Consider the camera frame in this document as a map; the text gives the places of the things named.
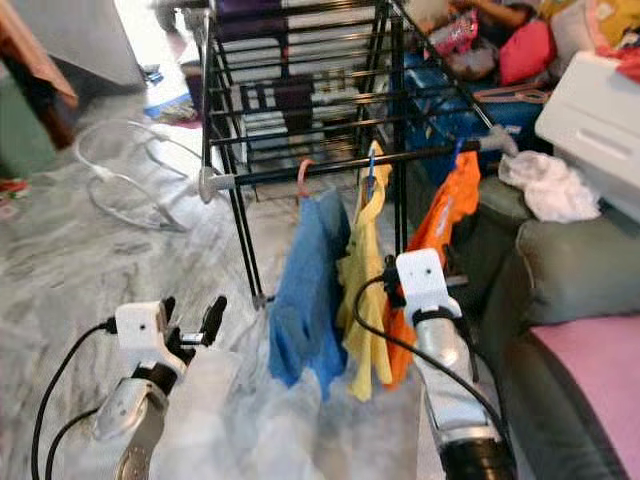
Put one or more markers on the orange garment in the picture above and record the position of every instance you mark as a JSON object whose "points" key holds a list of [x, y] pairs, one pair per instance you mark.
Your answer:
{"points": [[445, 220]]}

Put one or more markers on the pink plastic hanger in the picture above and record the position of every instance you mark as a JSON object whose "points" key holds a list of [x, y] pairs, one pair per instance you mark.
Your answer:
{"points": [[301, 180]]}

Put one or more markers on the yellow garment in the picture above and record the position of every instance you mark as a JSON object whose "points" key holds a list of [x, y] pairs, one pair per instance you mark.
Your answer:
{"points": [[365, 290]]}

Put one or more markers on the blue garment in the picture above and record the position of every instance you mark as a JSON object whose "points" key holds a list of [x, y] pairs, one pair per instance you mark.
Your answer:
{"points": [[305, 290]]}

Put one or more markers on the black metal drying rack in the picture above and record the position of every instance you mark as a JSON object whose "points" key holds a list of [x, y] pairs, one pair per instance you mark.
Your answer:
{"points": [[260, 177]]}

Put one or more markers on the dark green sofa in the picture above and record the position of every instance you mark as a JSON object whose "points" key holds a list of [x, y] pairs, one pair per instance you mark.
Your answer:
{"points": [[560, 270]]}

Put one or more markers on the large blue storage case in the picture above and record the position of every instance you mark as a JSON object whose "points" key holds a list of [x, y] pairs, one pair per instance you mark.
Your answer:
{"points": [[460, 120]]}

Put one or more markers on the white crumpled cloth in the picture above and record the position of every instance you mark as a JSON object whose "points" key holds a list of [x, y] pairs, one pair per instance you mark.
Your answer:
{"points": [[555, 190]]}

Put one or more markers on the small colourful packet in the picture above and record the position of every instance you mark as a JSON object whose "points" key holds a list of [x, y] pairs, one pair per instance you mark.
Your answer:
{"points": [[10, 187]]}

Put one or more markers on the blue floor mat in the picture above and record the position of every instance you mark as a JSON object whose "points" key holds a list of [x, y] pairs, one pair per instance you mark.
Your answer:
{"points": [[165, 100]]}

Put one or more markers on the pink mat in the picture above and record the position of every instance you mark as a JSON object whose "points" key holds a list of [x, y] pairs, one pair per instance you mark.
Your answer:
{"points": [[595, 370]]}

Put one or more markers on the green laundry basket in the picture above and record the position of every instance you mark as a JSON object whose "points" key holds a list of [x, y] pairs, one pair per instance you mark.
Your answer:
{"points": [[22, 130]]}

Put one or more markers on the white plastic storage box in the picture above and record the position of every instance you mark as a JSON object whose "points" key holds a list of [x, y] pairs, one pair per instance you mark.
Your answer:
{"points": [[595, 120]]}

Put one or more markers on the pink red cushion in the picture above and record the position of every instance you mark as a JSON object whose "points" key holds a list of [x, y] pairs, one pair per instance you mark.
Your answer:
{"points": [[525, 52]]}

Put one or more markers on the seated person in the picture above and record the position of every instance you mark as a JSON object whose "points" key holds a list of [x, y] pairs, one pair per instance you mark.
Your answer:
{"points": [[500, 10]]}

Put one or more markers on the orange brown wooden table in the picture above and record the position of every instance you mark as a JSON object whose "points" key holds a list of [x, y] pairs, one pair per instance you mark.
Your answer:
{"points": [[30, 50]]}

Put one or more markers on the purple armchair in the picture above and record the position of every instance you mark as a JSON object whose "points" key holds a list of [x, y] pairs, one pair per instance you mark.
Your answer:
{"points": [[245, 15]]}

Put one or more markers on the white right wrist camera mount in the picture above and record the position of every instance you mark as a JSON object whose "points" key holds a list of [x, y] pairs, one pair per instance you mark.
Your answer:
{"points": [[420, 280]]}

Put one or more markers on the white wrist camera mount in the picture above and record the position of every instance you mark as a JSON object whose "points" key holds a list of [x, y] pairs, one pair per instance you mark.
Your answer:
{"points": [[420, 280], [140, 330]]}

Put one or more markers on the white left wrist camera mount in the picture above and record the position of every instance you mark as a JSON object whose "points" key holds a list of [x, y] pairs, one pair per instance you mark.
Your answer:
{"points": [[140, 330]]}

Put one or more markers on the white baby bouncer frame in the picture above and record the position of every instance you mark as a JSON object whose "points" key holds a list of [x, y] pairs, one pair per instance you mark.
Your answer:
{"points": [[195, 180]]}

